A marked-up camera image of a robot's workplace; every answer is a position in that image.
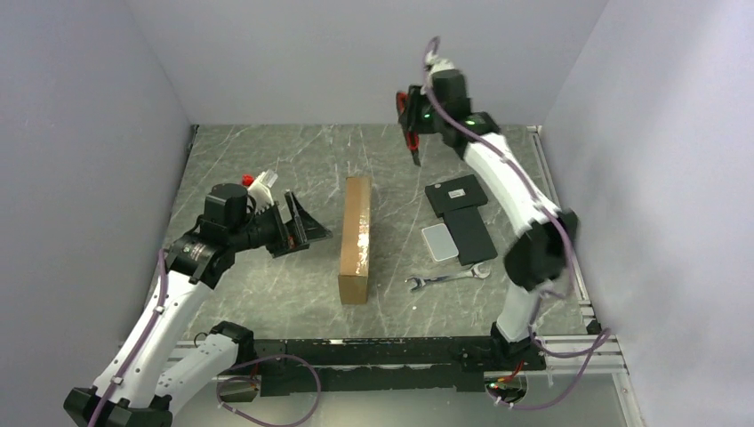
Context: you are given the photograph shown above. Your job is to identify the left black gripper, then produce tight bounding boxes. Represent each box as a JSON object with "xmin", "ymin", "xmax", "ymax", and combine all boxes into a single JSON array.
[{"xmin": 229, "ymin": 190, "xmax": 333, "ymax": 258}]

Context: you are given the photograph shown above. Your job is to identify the red utility knife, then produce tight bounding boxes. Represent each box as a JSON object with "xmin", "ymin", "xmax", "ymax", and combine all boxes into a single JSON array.
[{"xmin": 395, "ymin": 91, "xmax": 421, "ymax": 166}]

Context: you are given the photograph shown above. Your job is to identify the brown cardboard express box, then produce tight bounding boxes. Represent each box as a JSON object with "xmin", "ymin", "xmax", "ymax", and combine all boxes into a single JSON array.
[{"xmin": 338, "ymin": 176, "xmax": 372, "ymax": 305}]

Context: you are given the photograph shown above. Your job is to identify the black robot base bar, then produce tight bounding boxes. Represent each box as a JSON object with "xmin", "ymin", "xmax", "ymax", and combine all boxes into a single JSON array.
[{"xmin": 232, "ymin": 336, "xmax": 546, "ymax": 397}]

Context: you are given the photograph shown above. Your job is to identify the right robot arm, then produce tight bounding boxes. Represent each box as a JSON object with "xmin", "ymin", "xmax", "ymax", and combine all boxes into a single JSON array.
[{"xmin": 395, "ymin": 68, "xmax": 579, "ymax": 369}]

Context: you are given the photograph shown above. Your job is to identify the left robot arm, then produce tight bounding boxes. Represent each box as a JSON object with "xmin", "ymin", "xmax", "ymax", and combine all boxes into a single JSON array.
[{"xmin": 63, "ymin": 181, "xmax": 333, "ymax": 426}]

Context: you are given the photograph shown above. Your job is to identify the black square box with label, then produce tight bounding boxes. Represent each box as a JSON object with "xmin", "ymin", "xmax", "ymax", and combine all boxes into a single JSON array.
[{"xmin": 424, "ymin": 174, "xmax": 488, "ymax": 218}]

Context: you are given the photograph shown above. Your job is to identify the black flat rectangular box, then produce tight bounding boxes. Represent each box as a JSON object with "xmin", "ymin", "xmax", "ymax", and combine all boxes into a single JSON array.
[{"xmin": 443, "ymin": 206, "xmax": 498, "ymax": 266}]

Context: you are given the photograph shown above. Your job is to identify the white rounded power bank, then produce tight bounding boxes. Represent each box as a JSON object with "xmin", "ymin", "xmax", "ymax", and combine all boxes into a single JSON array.
[{"xmin": 421, "ymin": 223, "xmax": 459, "ymax": 262}]

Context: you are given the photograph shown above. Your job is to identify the silver open-end wrench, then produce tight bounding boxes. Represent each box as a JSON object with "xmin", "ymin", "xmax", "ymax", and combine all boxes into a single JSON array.
[{"xmin": 405, "ymin": 262, "xmax": 491, "ymax": 292}]

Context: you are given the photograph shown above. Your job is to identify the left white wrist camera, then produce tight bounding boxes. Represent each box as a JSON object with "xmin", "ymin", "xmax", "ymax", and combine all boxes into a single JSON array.
[{"xmin": 241, "ymin": 170, "xmax": 278, "ymax": 211}]

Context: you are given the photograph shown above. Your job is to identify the aluminium frame rail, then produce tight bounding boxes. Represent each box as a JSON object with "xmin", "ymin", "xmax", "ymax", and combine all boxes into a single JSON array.
[{"xmin": 93, "ymin": 126, "xmax": 643, "ymax": 427}]

